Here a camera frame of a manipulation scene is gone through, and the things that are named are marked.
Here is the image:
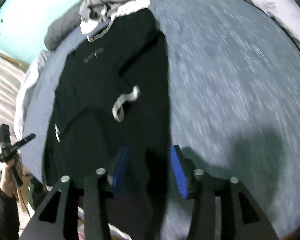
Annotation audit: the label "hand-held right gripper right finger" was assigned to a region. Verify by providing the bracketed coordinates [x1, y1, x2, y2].
[171, 145, 280, 240]

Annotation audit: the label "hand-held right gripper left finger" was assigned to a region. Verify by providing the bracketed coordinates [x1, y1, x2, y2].
[19, 147, 130, 240]

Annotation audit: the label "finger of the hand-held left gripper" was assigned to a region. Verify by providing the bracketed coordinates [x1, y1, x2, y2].
[16, 133, 37, 148]

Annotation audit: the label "black long-sleeve sweater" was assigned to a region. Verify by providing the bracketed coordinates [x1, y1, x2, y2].
[41, 7, 173, 240]

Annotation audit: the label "person's left forearm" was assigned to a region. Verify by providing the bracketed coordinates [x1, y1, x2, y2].
[0, 187, 20, 240]

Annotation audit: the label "person's left hand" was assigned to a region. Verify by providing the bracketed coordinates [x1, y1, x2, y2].
[0, 159, 24, 198]

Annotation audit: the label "cardboard box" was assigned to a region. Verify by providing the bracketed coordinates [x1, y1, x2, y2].
[15, 176, 40, 213]

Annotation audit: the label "striped beige curtain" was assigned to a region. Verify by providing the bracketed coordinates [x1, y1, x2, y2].
[0, 51, 28, 160]

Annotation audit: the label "crumpled light grey sheet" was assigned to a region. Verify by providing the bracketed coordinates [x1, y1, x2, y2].
[14, 50, 50, 140]

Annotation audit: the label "wooden poles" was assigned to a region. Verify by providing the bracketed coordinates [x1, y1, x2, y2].
[0, 51, 29, 67]

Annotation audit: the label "dark grey rolled duvet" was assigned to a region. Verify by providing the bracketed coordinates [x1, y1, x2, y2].
[44, 17, 82, 52]

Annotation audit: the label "white garment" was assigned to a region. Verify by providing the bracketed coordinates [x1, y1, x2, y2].
[80, 0, 150, 34]

